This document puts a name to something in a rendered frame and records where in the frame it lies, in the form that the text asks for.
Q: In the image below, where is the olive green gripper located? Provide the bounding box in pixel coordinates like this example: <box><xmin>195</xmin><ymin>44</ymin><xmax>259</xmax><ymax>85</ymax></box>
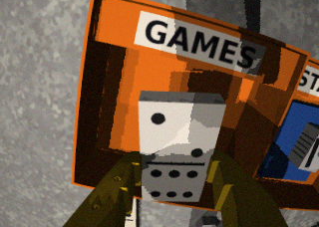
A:
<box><xmin>63</xmin><ymin>150</ymin><xmax>288</xmax><ymax>227</ymax></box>

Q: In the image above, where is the white hex nut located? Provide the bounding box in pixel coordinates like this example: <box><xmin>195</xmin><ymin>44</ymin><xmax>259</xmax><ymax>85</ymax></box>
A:
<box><xmin>195</xmin><ymin>216</ymin><xmax>217</xmax><ymax>227</ymax></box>

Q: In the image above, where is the blue block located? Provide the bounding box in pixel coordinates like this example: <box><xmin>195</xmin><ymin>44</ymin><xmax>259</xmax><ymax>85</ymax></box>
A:
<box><xmin>257</xmin><ymin>100</ymin><xmax>319</xmax><ymax>181</ymax></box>

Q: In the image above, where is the orange three-compartment bin rack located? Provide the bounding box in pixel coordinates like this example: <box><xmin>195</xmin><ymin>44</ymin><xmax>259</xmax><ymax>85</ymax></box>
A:
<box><xmin>72</xmin><ymin>0</ymin><xmax>319</xmax><ymax>211</ymax></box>

